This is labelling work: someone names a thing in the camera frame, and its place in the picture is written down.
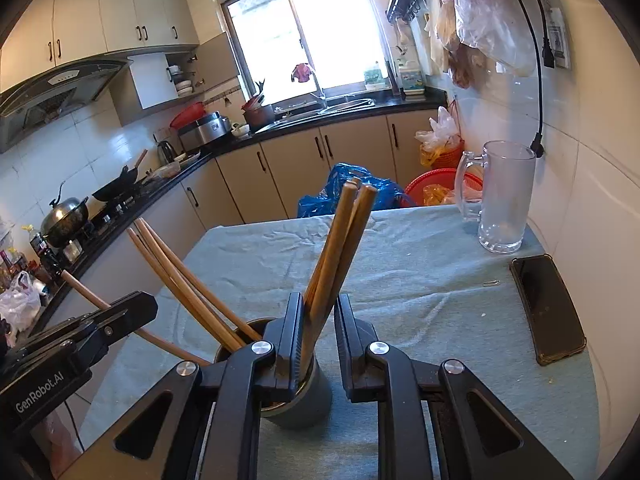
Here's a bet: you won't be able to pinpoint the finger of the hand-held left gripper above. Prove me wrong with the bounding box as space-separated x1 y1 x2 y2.
15 291 159 361

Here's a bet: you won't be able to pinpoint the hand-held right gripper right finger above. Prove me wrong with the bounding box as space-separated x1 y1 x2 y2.
334 294 576 480

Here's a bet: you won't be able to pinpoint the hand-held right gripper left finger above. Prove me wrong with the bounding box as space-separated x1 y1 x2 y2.
57 292 306 480

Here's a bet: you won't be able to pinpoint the wooden chopstick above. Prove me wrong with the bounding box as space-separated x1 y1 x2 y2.
300 181 361 321
302 184 378 376
135 217 263 343
126 227 246 356
61 269 212 367
345 176 363 241

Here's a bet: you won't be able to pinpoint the dark grey cup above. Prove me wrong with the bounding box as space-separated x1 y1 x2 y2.
214 317 333 430

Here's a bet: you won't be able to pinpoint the crumpled white plastic bag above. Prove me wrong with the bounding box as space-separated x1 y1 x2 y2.
0 271 43 333

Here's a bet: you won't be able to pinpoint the light blue table towel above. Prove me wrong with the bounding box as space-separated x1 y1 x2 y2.
80 205 601 480

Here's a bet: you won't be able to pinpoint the gas stove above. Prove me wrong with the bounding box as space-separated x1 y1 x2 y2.
75 195 146 241

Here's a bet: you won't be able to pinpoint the dark sauce bottle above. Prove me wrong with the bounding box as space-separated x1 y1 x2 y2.
22 225 48 267

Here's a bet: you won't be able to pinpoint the black wok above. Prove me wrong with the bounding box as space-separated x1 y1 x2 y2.
91 149 150 202

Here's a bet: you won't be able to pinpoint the blue plastic bag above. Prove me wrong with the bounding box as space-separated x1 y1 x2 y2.
297 162 418 219

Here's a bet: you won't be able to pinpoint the plastic food container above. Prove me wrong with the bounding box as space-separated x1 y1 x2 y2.
145 152 201 181

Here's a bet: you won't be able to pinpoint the beige lower cabinets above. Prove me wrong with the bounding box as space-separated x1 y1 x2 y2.
30 110 463 321

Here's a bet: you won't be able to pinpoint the beige cabinets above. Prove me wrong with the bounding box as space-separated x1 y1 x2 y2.
30 110 463 321
0 0 201 81

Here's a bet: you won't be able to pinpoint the red plastic basket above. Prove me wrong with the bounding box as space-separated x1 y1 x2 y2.
402 169 486 208

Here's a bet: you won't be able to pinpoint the stainless rice cooker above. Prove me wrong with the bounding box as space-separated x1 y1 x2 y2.
177 112 232 153

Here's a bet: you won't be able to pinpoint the black smartphone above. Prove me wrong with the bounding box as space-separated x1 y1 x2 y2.
510 254 587 367

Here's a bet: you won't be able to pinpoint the red colander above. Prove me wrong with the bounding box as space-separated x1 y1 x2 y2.
169 101 207 130

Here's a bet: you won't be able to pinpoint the orange basket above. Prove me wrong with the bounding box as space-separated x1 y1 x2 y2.
420 139 466 170

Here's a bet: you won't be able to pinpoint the clear glass mug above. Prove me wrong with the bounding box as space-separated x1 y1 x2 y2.
454 140 537 255

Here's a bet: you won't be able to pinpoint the black kitchen countertop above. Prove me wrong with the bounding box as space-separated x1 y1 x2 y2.
25 87 448 336

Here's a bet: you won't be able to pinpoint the brown pot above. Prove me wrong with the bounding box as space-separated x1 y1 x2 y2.
242 102 276 128

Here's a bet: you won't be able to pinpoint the steel sink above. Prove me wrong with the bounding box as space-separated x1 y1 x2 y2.
270 96 376 123

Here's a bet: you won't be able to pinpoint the black range hood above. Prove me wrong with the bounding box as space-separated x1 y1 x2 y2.
0 58 135 153

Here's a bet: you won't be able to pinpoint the stack of white bowls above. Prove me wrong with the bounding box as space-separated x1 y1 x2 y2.
167 64 196 96

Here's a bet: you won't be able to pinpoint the metal faucet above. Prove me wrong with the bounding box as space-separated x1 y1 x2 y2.
309 67 332 111

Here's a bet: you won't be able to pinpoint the green box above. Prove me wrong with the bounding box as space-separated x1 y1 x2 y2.
363 62 387 92

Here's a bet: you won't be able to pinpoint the white detergent bottle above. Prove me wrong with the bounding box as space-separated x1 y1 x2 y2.
400 57 426 96

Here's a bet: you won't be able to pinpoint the beige upper cabinets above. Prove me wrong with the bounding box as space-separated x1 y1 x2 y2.
0 0 201 81

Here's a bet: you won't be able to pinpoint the kitchen window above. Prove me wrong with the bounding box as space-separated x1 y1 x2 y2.
207 0 396 108

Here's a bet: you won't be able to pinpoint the hanging plastic bags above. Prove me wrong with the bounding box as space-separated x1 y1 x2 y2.
400 0 538 88

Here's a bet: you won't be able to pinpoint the white power strip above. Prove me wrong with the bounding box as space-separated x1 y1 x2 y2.
542 7 572 70

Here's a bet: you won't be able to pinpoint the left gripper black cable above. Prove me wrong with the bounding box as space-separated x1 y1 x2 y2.
67 400 87 453

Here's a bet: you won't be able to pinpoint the open wall cabinet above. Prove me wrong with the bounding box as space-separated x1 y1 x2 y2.
110 32 241 126

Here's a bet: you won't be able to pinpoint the black power cable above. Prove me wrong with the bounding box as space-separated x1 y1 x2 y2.
510 0 557 158

